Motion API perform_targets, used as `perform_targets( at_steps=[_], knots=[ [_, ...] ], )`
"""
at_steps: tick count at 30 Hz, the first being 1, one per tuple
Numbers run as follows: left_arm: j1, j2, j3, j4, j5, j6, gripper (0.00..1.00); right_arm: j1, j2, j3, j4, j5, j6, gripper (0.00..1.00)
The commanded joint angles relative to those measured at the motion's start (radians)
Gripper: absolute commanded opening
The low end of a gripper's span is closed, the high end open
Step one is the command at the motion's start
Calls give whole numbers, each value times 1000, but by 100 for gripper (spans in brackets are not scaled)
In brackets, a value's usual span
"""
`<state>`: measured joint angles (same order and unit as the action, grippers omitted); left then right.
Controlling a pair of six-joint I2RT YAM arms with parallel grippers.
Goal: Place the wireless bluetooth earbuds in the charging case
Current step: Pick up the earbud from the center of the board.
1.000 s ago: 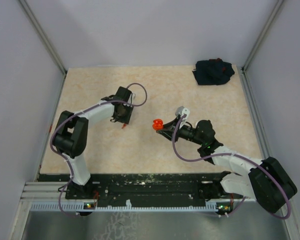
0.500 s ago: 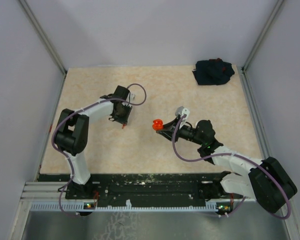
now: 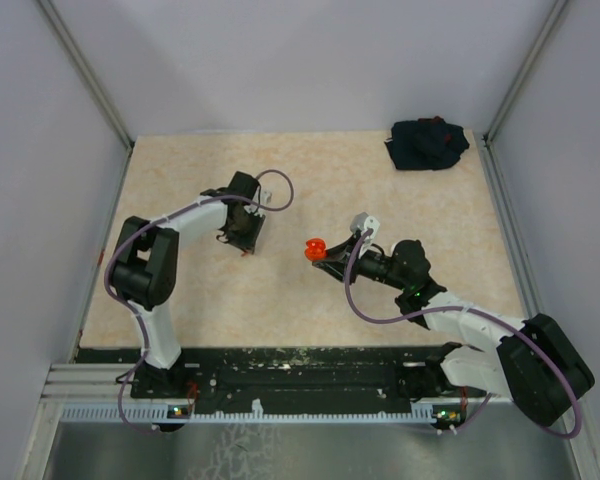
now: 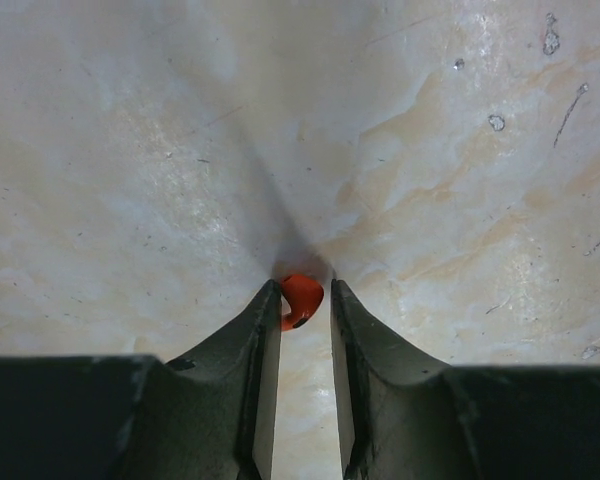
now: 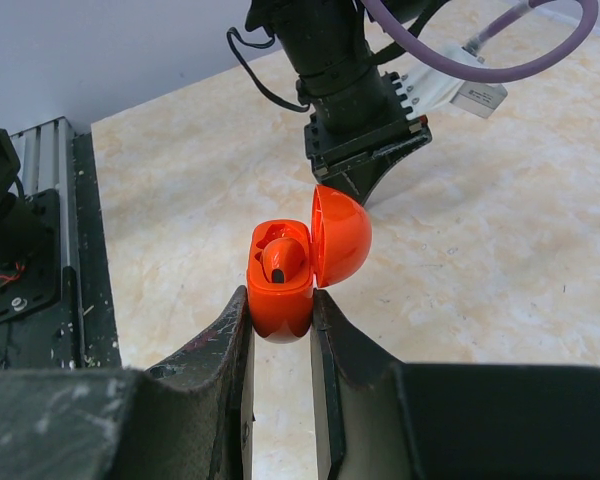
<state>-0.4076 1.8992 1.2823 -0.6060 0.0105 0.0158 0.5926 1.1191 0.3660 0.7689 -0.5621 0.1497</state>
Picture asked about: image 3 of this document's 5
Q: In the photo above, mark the dark crumpled cloth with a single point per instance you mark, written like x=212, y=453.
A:
x=426, y=144

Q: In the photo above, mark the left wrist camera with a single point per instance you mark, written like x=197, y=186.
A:
x=264, y=197

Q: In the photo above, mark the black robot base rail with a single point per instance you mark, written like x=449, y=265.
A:
x=301, y=380

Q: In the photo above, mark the orange earbud charging case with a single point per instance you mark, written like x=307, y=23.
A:
x=315, y=250

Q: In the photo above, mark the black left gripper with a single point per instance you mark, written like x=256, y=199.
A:
x=246, y=242

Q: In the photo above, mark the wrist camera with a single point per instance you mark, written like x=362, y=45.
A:
x=264, y=197
x=364, y=228

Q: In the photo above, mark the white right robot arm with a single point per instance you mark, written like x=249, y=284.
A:
x=529, y=361

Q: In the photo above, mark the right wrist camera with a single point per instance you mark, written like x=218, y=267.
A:
x=364, y=228

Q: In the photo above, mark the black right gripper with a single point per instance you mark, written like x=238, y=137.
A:
x=343, y=248

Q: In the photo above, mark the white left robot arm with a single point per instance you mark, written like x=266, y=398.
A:
x=141, y=274

